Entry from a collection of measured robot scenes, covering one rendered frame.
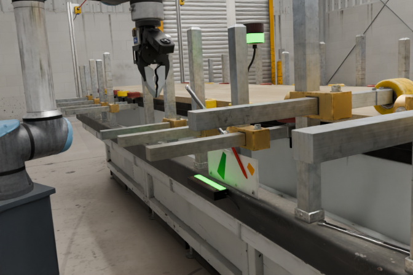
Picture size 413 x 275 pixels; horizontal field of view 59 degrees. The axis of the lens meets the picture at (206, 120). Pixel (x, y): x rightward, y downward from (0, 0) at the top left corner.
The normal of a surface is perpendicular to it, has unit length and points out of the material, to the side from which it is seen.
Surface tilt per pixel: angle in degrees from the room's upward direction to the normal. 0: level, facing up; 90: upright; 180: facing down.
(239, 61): 90
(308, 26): 90
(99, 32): 90
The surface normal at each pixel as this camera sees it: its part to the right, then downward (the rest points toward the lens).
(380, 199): -0.88, 0.11
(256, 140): 0.47, 0.10
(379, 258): -0.06, -0.99
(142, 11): -0.16, 0.15
